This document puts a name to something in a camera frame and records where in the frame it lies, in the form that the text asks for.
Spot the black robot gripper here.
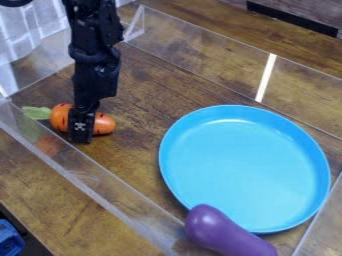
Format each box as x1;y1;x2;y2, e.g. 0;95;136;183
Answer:
60;0;126;112

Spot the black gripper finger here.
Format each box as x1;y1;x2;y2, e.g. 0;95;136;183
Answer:
67;108;95;143

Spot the orange toy carrot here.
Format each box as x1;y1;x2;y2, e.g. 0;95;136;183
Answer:
20;102;118;136

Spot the blue round plastic tray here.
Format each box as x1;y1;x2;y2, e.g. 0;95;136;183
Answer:
159;105;331;234

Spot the white checkered curtain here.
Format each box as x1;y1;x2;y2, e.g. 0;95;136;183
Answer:
0;0;71;98

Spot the blue plastic object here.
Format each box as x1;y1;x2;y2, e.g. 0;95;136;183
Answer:
0;219;26;256

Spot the dark baseboard strip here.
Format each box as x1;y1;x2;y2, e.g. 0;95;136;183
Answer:
246;0;338;38

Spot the purple toy eggplant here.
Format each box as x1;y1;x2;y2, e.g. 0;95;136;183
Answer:
185;204;278;256

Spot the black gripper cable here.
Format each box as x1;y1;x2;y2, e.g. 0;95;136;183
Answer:
67;43;123;68

